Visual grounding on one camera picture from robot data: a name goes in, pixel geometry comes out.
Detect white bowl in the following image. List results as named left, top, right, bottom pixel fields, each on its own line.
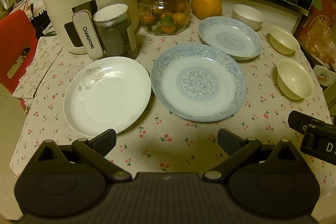
left=232, top=5, right=265, bottom=30

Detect orange citrus on table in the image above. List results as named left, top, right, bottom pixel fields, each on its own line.
left=191, top=0, right=222, bottom=20

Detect cream bowl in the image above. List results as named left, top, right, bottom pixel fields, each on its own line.
left=269, top=26, right=300, bottom=55
left=277, top=58, right=314, bottom=100

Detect red plastic stool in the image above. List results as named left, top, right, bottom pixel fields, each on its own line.
left=0, top=9, right=39, bottom=94

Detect glass jar with metal lid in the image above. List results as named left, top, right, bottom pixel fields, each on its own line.
left=93, top=3, right=138, bottom=60

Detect clear plastic snack bag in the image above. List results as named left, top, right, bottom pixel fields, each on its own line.
left=299, top=28, right=335, bottom=64

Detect white plate with grey flowers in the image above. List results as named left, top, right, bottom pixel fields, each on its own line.
left=63, top=57, right=151, bottom=138

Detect cherry print tablecloth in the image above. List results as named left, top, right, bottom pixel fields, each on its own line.
left=10, top=23, right=331, bottom=175

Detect large blue patterned plate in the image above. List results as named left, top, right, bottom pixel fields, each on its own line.
left=150, top=44, right=247, bottom=122

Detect glass jar of tangerines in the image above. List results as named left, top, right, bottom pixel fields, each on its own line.
left=138, top=0, right=190, bottom=35

